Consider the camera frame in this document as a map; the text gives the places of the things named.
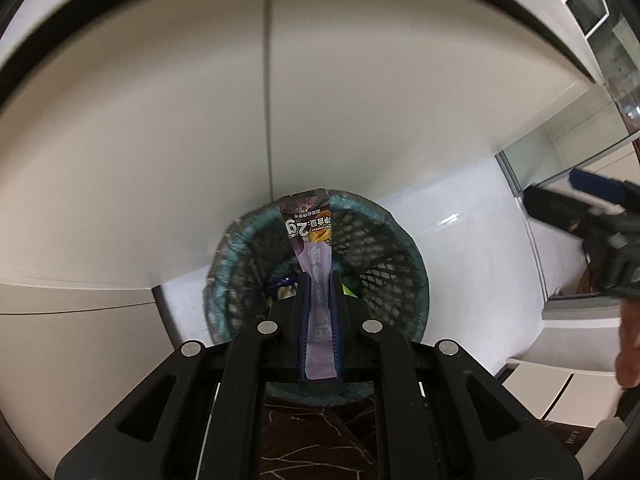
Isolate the dark blue snack wrapper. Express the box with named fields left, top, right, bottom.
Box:
left=568, top=168, right=626, bottom=205

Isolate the purple snack wrapper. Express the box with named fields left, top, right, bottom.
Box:
left=279, top=188, right=337, bottom=380

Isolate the dark mesh trash basket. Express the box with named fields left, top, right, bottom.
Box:
left=203, top=188, right=431, bottom=406

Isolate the person's right hand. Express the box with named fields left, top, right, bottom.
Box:
left=615, top=300, right=640, bottom=389

